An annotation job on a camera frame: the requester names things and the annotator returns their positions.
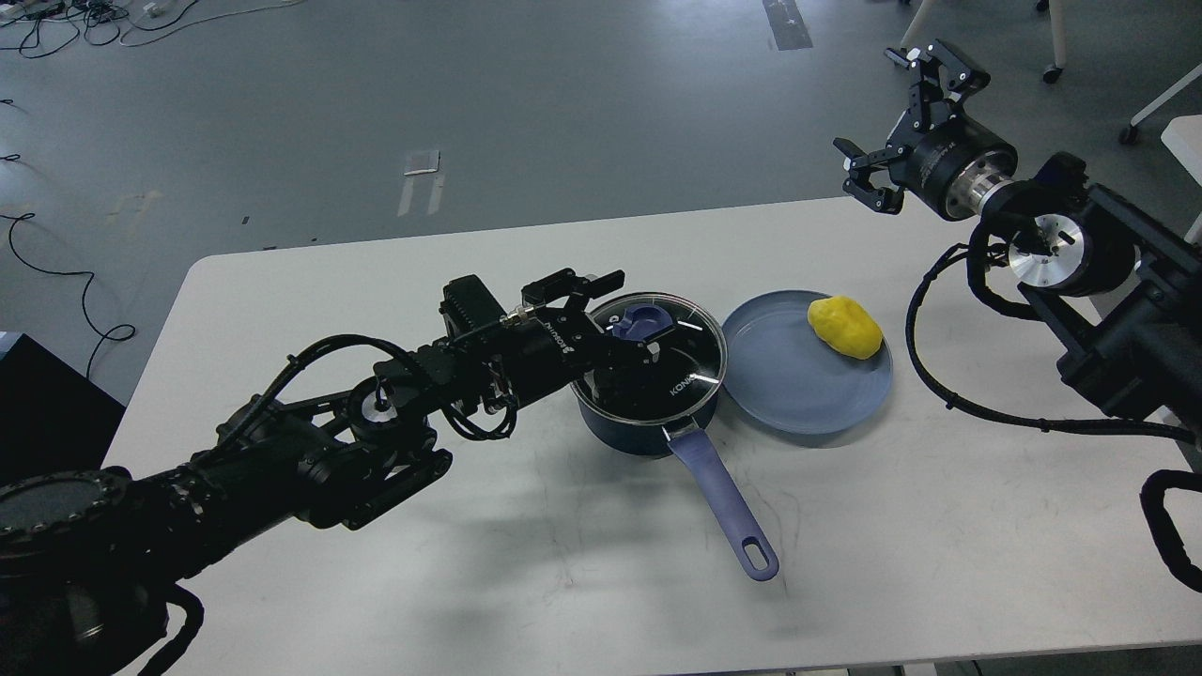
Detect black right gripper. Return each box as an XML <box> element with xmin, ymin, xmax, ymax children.
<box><xmin>833</xmin><ymin>38</ymin><xmax>1018</xmax><ymax>223</ymax></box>

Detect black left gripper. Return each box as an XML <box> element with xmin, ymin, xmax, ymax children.
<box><xmin>498</xmin><ymin>269</ymin><xmax>677</xmax><ymax>404</ymax></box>

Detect glass pot lid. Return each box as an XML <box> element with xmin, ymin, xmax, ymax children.
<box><xmin>571</xmin><ymin>292</ymin><xmax>727</xmax><ymax>423</ymax></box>

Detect yellow potato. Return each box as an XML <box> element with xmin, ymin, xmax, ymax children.
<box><xmin>807</xmin><ymin>296</ymin><xmax>885</xmax><ymax>361</ymax></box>

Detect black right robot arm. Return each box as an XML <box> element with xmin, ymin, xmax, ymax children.
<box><xmin>834</xmin><ymin>38</ymin><xmax>1201</xmax><ymax>447</ymax></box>

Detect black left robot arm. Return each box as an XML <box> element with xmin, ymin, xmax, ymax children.
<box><xmin>2</xmin><ymin>269</ymin><xmax>677</xmax><ymax>675</ymax></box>

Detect white chair leg left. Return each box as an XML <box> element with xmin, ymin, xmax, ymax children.
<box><xmin>886</xmin><ymin>1</ymin><xmax>938</xmax><ymax>57</ymax></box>

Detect dark blue saucepan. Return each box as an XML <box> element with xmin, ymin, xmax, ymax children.
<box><xmin>577</xmin><ymin>376</ymin><xmax>778</xmax><ymax>581</ymax></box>

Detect blue plate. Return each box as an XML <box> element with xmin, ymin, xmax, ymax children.
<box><xmin>722</xmin><ymin>287</ymin><xmax>893</xmax><ymax>435</ymax></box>

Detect white chair leg with caster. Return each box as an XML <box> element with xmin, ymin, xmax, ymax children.
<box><xmin>1035</xmin><ymin>0</ymin><xmax>1069</xmax><ymax>85</ymax></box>

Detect white furniture at right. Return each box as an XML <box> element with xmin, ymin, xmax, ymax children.
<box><xmin>1117</xmin><ymin>64</ymin><xmax>1201</xmax><ymax>185</ymax></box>

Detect black box at left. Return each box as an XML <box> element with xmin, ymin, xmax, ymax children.
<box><xmin>1</xmin><ymin>332</ymin><xmax>126</xmax><ymax>484</ymax></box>

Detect tangled floor cables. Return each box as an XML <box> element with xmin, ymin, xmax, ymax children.
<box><xmin>0</xmin><ymin>0</ymin><xmax>311</xmax><ymax>61</ymax></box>

